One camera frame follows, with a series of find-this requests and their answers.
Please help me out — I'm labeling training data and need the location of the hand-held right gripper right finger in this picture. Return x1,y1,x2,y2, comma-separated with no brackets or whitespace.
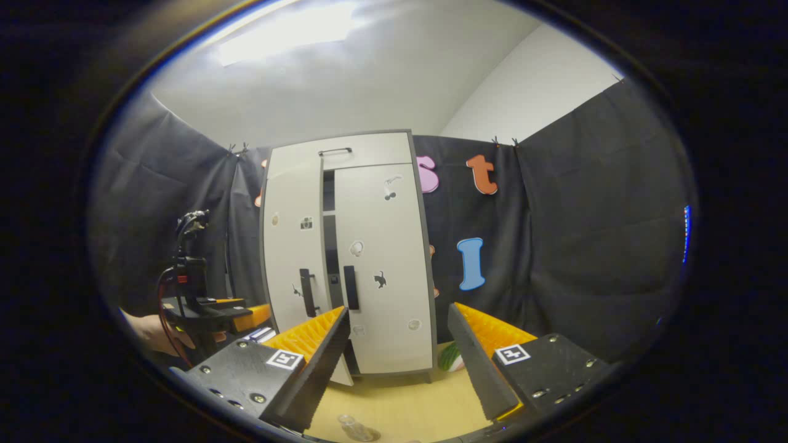
448,301,610,421

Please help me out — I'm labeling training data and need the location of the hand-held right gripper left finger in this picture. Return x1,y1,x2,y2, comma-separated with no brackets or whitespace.
169,306,352,433

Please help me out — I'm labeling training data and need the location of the clear glass bottle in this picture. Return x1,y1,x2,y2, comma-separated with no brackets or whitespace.
337,414,371,441

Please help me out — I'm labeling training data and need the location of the white cabinet door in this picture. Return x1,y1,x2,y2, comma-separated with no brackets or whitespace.
332,163,435,376
262,157,355,387

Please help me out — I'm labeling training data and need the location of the white cabinet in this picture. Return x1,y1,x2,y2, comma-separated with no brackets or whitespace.
259,129,439,385

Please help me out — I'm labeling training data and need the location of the white cabinet drawer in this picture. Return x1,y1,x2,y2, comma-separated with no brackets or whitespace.
269,131,414,179

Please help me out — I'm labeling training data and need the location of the green striped object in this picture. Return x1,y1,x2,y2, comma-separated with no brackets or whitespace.
438,343,465,373

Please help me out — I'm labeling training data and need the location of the black backdrop cloth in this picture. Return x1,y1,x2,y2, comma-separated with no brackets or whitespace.
89,77,693,364

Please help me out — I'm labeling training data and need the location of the red cable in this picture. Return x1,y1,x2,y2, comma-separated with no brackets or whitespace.
157,266,193,369

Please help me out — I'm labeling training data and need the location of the black door handle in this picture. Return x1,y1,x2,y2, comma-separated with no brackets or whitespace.
344,265,360,311
300,268,318,318

